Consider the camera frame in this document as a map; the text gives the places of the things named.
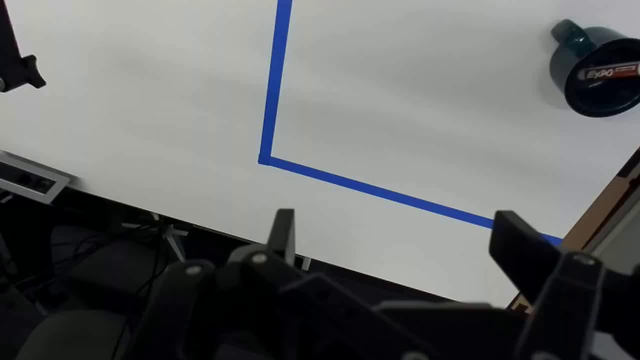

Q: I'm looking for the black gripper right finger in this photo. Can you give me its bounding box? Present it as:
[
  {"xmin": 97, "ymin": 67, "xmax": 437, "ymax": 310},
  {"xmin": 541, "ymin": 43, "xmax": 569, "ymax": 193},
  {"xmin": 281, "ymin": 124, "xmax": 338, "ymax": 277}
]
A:
[{"xmin": 489, "ymin": 207, "xmax": 640, "ymax": 360}]

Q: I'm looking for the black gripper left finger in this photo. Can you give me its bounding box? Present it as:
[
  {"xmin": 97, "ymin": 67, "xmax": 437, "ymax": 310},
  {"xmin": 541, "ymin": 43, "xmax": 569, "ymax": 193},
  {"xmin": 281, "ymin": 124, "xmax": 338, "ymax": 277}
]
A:
[{"xmin": 129, "ymin": 207, "xmax": 429, "ymax": 360}]

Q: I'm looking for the red whiteboard marker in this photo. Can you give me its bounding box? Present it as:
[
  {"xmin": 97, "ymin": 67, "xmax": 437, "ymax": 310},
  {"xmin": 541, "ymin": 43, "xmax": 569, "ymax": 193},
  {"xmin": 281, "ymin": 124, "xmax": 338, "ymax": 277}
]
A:
[{"xmin": 578, "ymin": 62, "xmax": 640, "ymax": 85}]

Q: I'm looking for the blue tape line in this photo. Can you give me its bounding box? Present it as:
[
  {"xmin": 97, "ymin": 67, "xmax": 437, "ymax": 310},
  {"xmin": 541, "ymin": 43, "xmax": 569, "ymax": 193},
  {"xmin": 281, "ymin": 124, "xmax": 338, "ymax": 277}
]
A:
[{"xmin": 256, "ymin": 0, "xmax": 567, "ymax": 245}]

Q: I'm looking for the dark teal speckled mug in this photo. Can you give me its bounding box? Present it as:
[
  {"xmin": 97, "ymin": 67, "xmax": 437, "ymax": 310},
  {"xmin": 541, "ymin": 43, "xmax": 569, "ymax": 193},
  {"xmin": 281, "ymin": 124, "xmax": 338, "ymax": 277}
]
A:
[{"xmin": 548, "ymin": 17, "xmax": 640, "ymax": 120}]

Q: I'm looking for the aluminium and wood base frame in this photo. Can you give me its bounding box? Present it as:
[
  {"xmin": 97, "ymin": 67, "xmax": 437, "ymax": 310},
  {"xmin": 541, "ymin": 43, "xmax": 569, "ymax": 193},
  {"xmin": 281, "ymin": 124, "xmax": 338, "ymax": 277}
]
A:
[{"xmin": 506, "ymin": 147, "xmax": 640, "ymax": 315}]

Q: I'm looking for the grey metal rail bracket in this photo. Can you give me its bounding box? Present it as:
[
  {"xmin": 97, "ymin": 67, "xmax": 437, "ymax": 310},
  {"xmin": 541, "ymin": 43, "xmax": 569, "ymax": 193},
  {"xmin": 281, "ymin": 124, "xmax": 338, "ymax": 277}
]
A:
[{"xmin": 0, "ymin": 149, "xmax": 75, "ymax": 206}]

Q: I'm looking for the black camera stand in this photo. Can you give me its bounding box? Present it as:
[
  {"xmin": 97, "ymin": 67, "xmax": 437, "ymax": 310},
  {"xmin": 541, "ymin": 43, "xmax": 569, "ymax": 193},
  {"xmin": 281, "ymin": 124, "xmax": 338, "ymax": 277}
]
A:
[{"xmin": 0, "ymin": 0, "xmax": 49, "ymax": 94}]

